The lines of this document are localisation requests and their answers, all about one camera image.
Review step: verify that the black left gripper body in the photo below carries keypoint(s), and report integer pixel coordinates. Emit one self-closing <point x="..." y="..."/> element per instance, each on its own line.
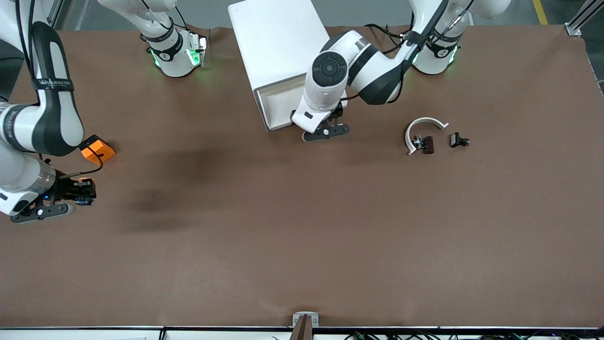
<point x="337" y="113"/>

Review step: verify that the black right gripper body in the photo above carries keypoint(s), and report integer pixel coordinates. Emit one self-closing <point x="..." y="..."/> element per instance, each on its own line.
<point x="67" y="188"/>

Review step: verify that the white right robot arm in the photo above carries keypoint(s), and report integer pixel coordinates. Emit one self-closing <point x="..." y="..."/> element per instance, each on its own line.
<point x="47" y="104"/>

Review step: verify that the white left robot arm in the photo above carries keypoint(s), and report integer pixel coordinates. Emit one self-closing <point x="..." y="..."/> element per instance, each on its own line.
<point x="363" y="66"/>

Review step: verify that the orange and black button box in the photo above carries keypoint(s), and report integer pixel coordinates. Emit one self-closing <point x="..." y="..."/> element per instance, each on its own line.
<point x="98" y="150"/>

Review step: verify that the silver metal connector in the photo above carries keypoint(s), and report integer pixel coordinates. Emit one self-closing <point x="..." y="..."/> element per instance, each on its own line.
<point x="418" y="140"/>

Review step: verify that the black push switch part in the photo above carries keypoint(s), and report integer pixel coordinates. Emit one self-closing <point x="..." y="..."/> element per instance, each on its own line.
<point x="457" y="140"/>

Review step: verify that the aluminium frame post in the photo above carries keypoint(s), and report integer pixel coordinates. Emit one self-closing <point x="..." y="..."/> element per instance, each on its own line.
<point x="55" y="12"/>
<point x="583" y="19"/>

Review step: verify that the metal table edge bracket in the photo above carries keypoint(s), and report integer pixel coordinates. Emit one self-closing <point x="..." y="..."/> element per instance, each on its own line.
<point x="306" y="323"/>

